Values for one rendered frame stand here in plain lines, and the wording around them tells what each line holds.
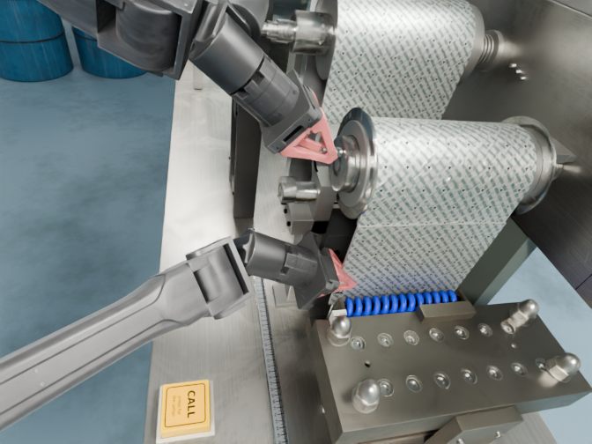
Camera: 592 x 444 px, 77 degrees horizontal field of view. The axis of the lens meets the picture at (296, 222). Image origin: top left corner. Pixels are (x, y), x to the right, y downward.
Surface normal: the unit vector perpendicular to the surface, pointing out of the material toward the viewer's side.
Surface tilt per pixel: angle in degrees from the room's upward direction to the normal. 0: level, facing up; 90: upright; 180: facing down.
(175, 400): 0
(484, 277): 90
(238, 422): 0
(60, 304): 0
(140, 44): 108
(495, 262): 90
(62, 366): 43
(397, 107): 92
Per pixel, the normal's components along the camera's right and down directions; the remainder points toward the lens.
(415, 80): 0.18, 0.71
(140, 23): -0.15, 0.84
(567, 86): -0.97, 0.02
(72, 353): 0.69, -0.22
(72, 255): 0.14, -0.72
